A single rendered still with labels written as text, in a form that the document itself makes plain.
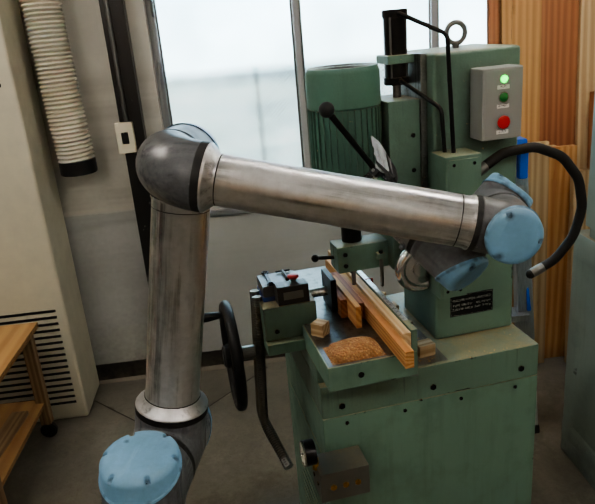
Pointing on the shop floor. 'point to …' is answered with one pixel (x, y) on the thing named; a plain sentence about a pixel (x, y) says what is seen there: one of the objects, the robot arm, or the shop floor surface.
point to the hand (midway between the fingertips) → (345, 162)
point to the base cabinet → (429, 444)
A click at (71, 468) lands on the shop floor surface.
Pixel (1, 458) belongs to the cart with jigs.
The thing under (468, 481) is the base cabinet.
